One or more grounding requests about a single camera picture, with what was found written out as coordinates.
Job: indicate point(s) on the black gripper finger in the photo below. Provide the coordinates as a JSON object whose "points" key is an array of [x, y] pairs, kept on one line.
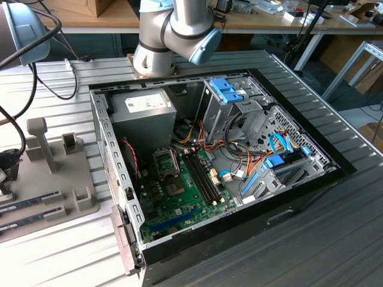
{"points": [[6, 186]]}

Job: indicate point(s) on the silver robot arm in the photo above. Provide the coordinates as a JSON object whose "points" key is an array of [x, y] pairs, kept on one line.
{"points": [[155, 30]]}

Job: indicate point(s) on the CPU socket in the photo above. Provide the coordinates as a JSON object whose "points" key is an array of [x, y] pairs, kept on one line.
{"points": [[175, 187]]}

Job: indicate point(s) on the RAM stick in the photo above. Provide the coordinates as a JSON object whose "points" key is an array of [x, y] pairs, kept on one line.
{"points": [[21, 222], [21, 204]]}

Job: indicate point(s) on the grey parts rack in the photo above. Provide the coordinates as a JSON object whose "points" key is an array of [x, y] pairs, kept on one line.
{"points": [[36, 176]]}

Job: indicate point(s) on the grey power supply unit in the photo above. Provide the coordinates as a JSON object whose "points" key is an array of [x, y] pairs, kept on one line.
{"points": [[143, 131]]}

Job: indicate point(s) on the green motherboard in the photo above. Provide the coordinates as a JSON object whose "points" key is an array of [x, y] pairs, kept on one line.
{"points": [[167, 215]]}

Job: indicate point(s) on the blue expansion slot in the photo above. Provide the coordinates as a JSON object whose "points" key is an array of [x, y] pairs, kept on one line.
{"points": [[173, 220]]}

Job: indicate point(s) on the black RAM slot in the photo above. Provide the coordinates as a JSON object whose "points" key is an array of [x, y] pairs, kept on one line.
{"points": [[200, 179], [204, 179], [196, 179], [208, 179]]}

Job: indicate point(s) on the cardboard box on desk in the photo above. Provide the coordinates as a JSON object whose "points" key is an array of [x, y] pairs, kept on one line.
{"points": [[100, 7]]}

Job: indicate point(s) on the black open PC case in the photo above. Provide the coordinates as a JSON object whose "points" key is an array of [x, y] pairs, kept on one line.
{"points": [[209, 254]]}

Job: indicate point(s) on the grey metal drive cage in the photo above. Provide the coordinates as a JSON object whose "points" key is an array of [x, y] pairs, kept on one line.
{"points": [[215, 116]]}

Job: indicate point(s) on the blue plastic drive latch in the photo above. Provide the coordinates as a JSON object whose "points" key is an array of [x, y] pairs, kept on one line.
{"points": [[223, 89]]}

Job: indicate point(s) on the hard disk in blue carrier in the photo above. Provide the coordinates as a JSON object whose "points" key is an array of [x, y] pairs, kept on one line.
{"points": [[278, 162]]}

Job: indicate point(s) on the perforated metal disk cage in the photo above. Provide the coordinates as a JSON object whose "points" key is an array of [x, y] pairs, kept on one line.
{"points": [[314, 149]]}

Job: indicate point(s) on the small white box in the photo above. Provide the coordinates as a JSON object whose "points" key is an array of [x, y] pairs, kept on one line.
{"points": [[291, 17]]}

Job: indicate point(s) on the black stand pole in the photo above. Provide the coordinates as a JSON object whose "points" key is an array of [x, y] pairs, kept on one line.
{"points": [[311, 22]]}

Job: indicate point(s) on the wooden desk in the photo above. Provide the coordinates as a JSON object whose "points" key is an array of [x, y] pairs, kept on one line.
{"points": [[332, 24]]}

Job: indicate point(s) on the brown cardboard box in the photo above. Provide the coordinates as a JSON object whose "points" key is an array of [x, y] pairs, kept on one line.
{"points": [[372, 134]]}

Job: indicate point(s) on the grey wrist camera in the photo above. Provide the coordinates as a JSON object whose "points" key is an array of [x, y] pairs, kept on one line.
{"points": [[1, 175]]}

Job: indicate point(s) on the aluminium profile frame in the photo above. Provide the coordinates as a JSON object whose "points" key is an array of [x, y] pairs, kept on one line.
{"points": [[347, 67]]}

